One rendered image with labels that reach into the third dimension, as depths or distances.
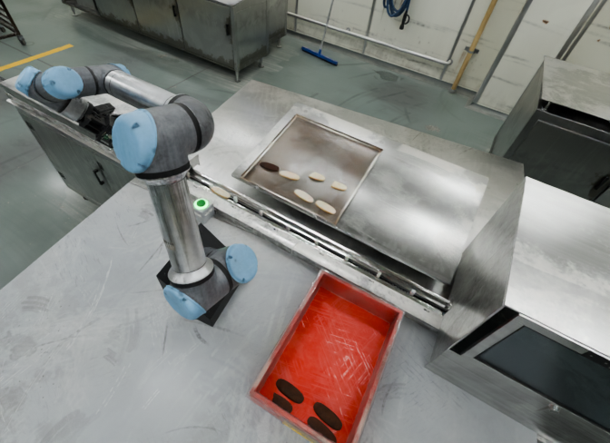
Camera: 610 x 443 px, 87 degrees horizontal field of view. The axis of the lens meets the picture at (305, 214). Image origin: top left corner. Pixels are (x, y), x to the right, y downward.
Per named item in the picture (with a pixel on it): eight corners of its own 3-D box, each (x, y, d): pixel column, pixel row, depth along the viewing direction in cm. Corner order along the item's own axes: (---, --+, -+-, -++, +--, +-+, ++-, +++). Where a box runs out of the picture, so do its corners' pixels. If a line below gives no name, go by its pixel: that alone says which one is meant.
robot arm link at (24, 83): (18, 85, 82) (8, 90, 87) (65, 112, 90) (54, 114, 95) (34, 60, 84) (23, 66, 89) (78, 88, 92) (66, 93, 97)
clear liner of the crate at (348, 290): (244, 401, 97) (243, 394, 90) (318, 278, 127) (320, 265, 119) (346, 469, 89) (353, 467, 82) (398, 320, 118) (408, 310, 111)
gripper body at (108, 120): (113, 150, 105) (73, 129, 95) (113, 134, 110) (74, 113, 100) (128, 135, 103) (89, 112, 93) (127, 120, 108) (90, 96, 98)
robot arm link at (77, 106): (59, 103, 97) (75, 85, 95) (75, 113, 101) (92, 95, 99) (57, 118, 93) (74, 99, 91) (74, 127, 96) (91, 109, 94)
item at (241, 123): (169, 271, 214) (129, 182, 152) (254, 168, 286) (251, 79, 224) (439, 398, 179) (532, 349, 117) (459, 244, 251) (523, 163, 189)
